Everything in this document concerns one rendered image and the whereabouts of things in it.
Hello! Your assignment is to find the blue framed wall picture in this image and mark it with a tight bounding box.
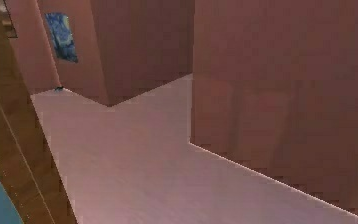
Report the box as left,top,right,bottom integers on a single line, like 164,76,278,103
44,12,79,64

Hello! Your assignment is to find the brown wooden room door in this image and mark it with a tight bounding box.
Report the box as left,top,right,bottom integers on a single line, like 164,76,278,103
0,0,79,224

